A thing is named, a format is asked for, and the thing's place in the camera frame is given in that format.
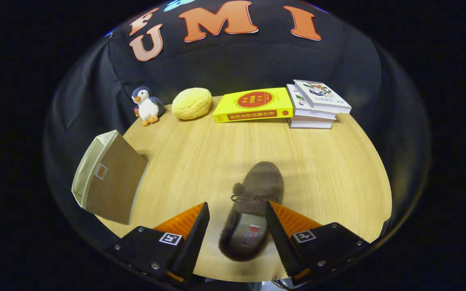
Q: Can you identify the black backdrop cloth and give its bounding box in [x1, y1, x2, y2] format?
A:
[43, 0, 432, 243]

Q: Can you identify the beige fabric storage box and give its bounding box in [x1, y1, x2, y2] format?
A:
[71, 130, 148, 225]

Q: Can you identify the yellow bun plush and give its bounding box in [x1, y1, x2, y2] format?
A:
[172, 87, 213, 120]

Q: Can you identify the penguin plush toy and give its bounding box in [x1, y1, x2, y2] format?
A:
[131, 85, 165, 127]

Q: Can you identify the white book floral cover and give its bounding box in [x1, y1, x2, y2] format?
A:
[293, 80, 352, 114]

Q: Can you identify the thick white book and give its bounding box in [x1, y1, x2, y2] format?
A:
[289, 115, 335, 130]

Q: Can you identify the brown fuzzy shoe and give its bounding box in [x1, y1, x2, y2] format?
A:
[218, 161, 285, 262]

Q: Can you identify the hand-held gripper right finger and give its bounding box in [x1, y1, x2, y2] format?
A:
[265, 201, 371, 285]

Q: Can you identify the yellow book red circle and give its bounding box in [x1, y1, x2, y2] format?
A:
[213, 87, 294, 123]

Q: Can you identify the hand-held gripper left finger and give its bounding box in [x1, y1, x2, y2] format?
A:
[108, 201, 210, 283]

